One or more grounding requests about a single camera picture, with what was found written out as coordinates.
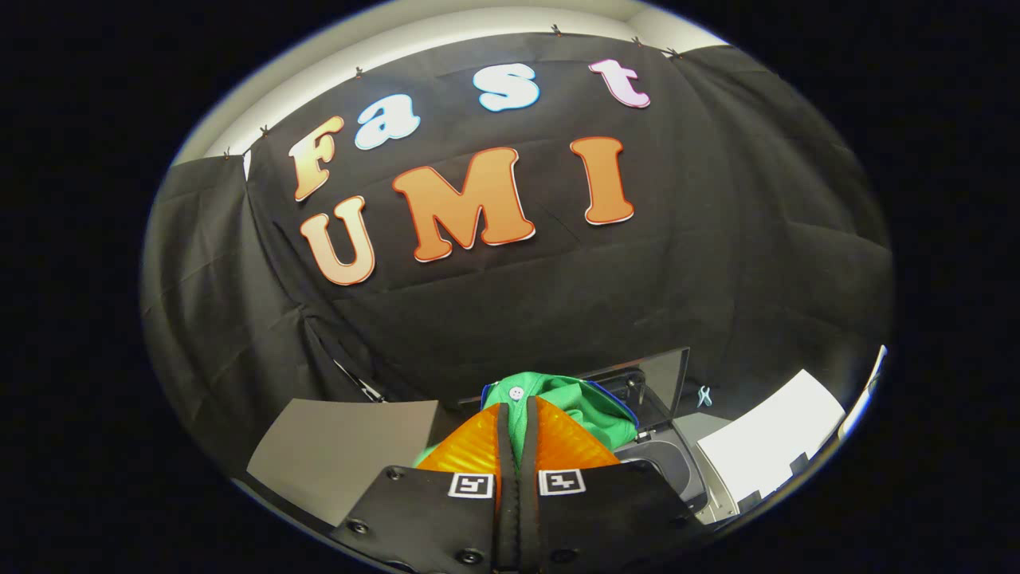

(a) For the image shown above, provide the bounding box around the grey cabinet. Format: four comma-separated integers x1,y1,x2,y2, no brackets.
245,397,441,527

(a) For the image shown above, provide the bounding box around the white flat board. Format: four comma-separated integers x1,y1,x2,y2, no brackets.
697,368,847,503

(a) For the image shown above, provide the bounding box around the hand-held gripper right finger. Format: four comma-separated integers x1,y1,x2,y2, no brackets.
518,396,710,574

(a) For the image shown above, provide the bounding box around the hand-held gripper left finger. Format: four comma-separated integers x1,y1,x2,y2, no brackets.
331,403,519,574

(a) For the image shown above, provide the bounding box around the green polo shirt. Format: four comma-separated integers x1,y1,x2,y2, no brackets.
413,371,640,471

